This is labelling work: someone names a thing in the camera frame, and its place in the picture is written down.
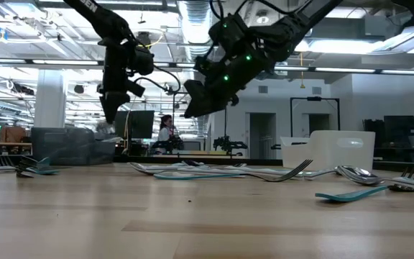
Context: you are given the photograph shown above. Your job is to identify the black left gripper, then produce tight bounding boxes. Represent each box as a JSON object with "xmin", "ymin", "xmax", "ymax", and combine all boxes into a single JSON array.
[{"xmin": 97, "ymin": 35, "xmax": 147, "ymax": 125}]

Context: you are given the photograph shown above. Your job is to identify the silver fork with teal handle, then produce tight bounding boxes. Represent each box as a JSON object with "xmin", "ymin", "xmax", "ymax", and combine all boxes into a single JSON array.
[{"xmin": 153, "ymin": 159, "xmax": 314, "ymax": 183}]

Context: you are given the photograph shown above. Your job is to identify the black monitors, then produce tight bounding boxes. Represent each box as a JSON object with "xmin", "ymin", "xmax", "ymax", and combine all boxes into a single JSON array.
[{"xmin": 115, "ymin": 110, "xmax": 155, "ymax": 140}]

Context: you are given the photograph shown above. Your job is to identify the silver ventilation duct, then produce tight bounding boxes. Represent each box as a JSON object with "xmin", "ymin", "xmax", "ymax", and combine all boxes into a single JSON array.
[{"xmin": 178, "ymin": 0, "xmax": 215, "ymax": 64}]

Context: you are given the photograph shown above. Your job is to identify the overhead rig beam with lights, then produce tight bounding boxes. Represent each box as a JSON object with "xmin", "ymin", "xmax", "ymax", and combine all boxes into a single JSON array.
[{"xmin": 0, "ymin": 57, "xmax": 414, "ymax": 77}]

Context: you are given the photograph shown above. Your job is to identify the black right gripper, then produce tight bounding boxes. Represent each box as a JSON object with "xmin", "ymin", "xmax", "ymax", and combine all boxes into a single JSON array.
[{"xmin": 183, "ymin": 13, "xmax": 296, "ymax": 119}]

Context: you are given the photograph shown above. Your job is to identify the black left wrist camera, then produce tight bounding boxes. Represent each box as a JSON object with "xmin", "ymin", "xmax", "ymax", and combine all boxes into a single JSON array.
[{"xmin": 128, "ymin": 45, "xmax": 157, "ymax": 77}]

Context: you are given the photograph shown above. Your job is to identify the dark grey plastic bin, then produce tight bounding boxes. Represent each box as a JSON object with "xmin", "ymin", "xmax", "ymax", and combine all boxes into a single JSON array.
[{"xmin": 32, "ymin": 127, "xmax": 117, "ymax": 166}]

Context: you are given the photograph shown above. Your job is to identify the yellow hanging cable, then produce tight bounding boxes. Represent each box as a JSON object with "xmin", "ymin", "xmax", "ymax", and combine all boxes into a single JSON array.
[{"xmin": 122, "ymin": 30, "xmax": 165, "ymax": 141}]

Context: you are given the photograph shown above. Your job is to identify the white bin with handle slot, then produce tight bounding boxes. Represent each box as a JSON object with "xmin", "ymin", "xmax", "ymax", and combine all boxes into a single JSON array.
[{"xmin": 280, "ymin": 129, "xmax": 376, "ymax": 172}]

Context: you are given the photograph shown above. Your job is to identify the brown cardboard box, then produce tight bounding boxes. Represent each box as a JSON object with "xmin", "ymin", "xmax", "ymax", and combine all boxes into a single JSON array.
[{"xmin": 0, "ymin": 125, "xmax": 27, "ymax": 144}]

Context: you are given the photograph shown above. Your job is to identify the grey doorway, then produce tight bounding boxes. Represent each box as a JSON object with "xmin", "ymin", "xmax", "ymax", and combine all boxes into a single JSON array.
[{"xmin": 248, "ymin": 112, "xmax": 277, "ymax": 160}]

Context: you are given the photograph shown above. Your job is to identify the person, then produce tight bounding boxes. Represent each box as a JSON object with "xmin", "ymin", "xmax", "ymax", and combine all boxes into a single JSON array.
[{"xmin": 157, "ymin": 114, "xmax": 176, "ymax": 152}]

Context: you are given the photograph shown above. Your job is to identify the black overhead camera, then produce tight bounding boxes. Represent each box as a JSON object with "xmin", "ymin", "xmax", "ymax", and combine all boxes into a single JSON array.
[{"xmin": 134, "ymin": 31, "xmax": 154, "ymax": 48}]

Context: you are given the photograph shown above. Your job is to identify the black background rig frame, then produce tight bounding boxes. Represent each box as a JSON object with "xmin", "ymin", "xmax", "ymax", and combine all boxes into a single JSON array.
[{"xmin": 289, "ymin": 96, "xmax": 341, "ymax": 137}]

